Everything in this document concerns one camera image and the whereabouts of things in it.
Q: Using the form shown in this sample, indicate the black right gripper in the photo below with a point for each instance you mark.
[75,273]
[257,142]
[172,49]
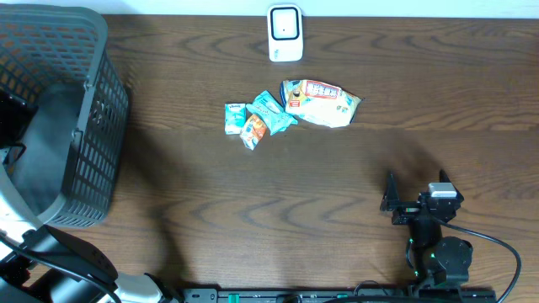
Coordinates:
[391,199]

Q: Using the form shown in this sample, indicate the yellow snack bag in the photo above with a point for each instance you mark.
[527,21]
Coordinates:
[319,103]

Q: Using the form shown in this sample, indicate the teal wet wipes pack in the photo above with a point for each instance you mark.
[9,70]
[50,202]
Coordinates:
[266,107]

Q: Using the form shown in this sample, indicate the orange snack packet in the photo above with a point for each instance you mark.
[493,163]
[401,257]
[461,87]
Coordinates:
[253,131]

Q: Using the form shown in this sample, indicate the teal tissue pack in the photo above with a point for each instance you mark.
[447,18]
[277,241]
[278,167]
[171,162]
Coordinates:
[235,118]

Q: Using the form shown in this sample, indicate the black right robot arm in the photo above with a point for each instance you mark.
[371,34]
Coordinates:
[439,262]

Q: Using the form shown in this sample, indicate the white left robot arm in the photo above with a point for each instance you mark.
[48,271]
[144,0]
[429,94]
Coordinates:
[42,264]

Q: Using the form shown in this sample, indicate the white barcode scanner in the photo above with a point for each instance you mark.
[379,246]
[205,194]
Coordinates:
[285,34]

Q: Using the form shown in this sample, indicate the grey plastic mesh basket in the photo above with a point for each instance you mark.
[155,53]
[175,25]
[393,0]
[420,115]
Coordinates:
[55,64]

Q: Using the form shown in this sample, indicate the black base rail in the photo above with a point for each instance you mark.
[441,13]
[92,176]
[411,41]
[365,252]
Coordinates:
[363,294]

